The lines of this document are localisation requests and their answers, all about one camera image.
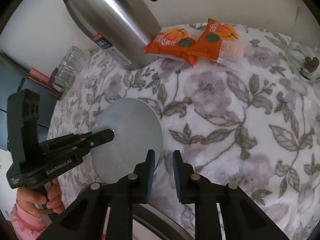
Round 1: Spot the large steel basin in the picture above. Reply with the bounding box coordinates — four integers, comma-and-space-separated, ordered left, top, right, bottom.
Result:
132, 204, 194, 239

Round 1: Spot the pale blue ceramic bowl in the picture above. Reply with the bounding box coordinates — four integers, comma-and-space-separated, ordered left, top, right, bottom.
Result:
91, 98, 163, 184

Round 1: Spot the pink sleeve forearm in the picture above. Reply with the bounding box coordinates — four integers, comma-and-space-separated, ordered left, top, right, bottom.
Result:
10, 203, 48, 240

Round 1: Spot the left hand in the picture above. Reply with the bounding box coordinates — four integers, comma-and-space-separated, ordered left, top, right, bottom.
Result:
16, 178, 65, 218

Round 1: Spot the floral grey tablecloth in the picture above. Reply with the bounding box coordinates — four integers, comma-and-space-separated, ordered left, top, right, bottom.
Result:
48, 25, 319, 239

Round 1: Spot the small drinking glass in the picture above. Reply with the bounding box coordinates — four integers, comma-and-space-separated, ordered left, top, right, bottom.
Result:
49, 46, 85, 93

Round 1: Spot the dark hair clip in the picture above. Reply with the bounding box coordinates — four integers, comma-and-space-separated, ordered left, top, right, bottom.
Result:
303, 56, 319, 73

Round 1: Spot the stainless steel thermos jug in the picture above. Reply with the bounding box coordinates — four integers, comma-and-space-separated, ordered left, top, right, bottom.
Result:
63, 0, 161, 70

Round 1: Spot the glass mug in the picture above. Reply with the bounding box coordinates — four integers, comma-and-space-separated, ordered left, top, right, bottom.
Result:
285, 42, 319, 83

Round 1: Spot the right orange snack packet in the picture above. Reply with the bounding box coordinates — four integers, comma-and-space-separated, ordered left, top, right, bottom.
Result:
187, 18, 250, 63

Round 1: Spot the orange snack packet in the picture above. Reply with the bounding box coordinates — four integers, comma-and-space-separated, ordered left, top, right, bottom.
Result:
187, 18, 250, 63
142, 25, 202, 66

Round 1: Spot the left orange snack packet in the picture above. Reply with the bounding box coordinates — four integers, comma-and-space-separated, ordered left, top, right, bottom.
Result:
142, 25, 202, 66

